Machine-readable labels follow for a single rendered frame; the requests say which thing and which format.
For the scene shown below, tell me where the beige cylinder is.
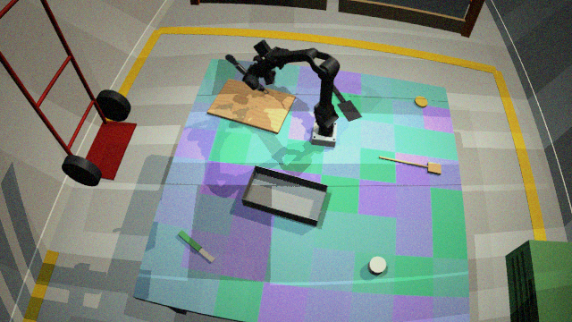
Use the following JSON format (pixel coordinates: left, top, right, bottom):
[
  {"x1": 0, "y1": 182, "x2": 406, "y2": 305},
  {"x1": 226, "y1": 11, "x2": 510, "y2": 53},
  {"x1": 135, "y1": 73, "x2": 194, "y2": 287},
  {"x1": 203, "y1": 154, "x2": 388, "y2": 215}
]
[{"x1": 367, "y1": 257, "x2": 386, "y2": 275}]

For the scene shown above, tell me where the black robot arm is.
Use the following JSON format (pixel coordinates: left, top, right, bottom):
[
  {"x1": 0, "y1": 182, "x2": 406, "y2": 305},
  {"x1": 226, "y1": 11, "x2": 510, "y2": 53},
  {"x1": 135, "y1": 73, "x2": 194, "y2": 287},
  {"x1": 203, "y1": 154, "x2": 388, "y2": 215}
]
[{"x1": 253, "y1": 40, "x2": 340, "y2": 137}]

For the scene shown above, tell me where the black spatula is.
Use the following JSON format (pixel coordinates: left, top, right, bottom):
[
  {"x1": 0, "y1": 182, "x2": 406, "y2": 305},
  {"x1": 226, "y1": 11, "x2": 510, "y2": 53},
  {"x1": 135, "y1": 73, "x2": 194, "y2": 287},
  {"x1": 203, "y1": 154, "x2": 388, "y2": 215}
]
[{"x1": 333, "y1": 85, "x2": 362, "y2": 121}]

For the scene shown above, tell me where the light brown wooden board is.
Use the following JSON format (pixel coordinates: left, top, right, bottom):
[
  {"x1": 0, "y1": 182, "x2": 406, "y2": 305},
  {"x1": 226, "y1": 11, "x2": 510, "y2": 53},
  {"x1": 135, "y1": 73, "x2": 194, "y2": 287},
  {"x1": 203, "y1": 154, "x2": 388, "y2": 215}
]
[{"x1": 207, "y1": 79, "x2": 296, "y2": 134}]

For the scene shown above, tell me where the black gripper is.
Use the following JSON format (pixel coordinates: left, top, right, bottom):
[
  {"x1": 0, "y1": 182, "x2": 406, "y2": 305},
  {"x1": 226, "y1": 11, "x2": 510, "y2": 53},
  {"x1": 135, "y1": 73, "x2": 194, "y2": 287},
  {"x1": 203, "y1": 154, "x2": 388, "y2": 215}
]
[{"x1": 242, "y1": 55, "x2": 270, "y2": 90}]

